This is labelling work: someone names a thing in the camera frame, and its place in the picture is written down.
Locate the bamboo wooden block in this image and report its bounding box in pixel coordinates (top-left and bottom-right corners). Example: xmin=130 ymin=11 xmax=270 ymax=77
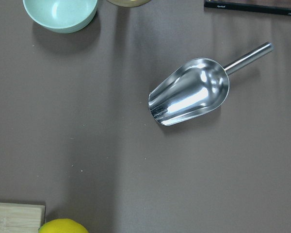
xmin=0 ymin=202 xmax=45 ymax=233

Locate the stainless steel scoop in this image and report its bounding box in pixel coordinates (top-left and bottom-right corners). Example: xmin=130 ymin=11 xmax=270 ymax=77
xmin=148 ymin=42 xmax=274 ymax=126

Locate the yellow lemon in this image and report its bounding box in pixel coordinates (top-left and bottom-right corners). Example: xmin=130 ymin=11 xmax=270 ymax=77
xmin=38 ymin=218 xmax=89 ymax=233

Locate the black framed tablet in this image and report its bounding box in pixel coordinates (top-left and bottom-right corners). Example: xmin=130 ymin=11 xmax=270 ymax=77
xmin=204 ymin=0 xmax=291 ymax=16

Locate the round wooden container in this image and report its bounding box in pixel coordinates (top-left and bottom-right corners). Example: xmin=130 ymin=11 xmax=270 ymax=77
xmin=108 ymin=0 xmax=150 ymax=7

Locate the mint green bowl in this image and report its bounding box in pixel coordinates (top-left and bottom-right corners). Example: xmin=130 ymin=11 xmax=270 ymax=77
xmin=23 ymin=0 xmax=98 ymax=33

